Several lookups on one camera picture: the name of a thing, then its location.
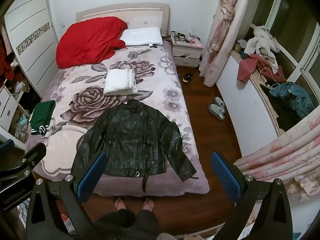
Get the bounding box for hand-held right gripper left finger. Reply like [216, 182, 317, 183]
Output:
[25, 151, 108, 240]

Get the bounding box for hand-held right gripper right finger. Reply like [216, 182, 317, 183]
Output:
[210, 151, 293, 240]

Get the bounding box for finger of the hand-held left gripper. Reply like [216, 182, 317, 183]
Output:
[0, 139, 15, 153]
[0, 142, 47, 193]

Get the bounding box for black leather jacket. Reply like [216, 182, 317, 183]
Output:
[71, 99, 199, 192]

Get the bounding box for hanging red clothes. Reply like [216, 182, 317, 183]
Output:
[0, 39, 15, 80]

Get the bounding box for white drawer unit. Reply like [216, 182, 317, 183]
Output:
[0, 84, 28, 144]

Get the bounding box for person's left foot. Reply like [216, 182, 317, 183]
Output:
[114, 196, 128, 212]

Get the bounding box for person's foot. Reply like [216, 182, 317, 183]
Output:
[114, 196, 128, 212]
[142, 197, 155, 212]

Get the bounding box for green garment with white stripes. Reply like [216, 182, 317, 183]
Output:
[28, 100, 56, 137]

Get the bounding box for loose pink floral curtain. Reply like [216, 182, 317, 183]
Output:
[233, 114, 320, 203]

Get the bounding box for person's legs in dark trousers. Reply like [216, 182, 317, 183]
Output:
[94, 209, 159, 240]

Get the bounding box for person's right foot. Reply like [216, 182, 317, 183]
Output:
[142, 197, 155, 212]

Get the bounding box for grey slippers pair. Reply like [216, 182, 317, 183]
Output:
[208, 104, 225, 121]

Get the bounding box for white bay window cabinet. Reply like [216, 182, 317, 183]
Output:
[216, 51, 287, 157]

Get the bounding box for grey slipper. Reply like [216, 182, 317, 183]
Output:
[214, 97, 227, 113]

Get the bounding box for folded white cloth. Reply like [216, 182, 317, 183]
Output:
[103, 69, 138, 96]

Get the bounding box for white sliding-door wardrobe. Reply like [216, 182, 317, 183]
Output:
[4, 0, 60, 94]

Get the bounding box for teal garment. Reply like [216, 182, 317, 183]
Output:
[269, 82, 314, 118]

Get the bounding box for dark red garment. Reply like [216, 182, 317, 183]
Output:
[237, 54, 287, 83]

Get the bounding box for bed with floral blanket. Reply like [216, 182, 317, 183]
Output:
[32, 41, 210, 196]

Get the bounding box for white nightstand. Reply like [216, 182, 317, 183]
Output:
[172, 34, 204, 68]

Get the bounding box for red duvet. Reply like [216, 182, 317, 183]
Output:
[56, 16, 128, 68]

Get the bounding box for white fluffy garment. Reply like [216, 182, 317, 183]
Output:
[244, 26, 281, 68]

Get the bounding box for clutter of small toiletries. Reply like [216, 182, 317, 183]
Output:
[174, 31, 202, 47]

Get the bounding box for tied pink floral curtain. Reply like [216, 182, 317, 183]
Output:
[199, 0, 253, 88]

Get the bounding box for white pillow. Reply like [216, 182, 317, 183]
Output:
[120, 27, 163, 47]

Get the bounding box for bed with beige headboard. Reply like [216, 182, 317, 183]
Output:
[76, 2, 171, 37]

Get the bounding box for white charging cable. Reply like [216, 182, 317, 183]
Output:
[259, 67, 278, 88]

